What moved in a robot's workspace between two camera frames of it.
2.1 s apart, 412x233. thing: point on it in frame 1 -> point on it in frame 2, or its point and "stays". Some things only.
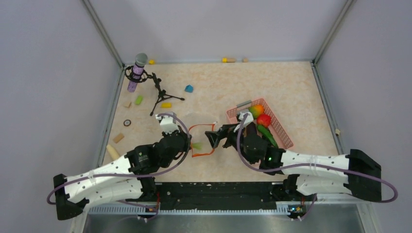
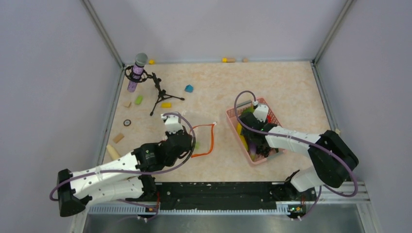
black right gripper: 226,131 -> 264,124
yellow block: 166,105 stays
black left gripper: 184,149 stays
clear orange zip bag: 200,144 stays
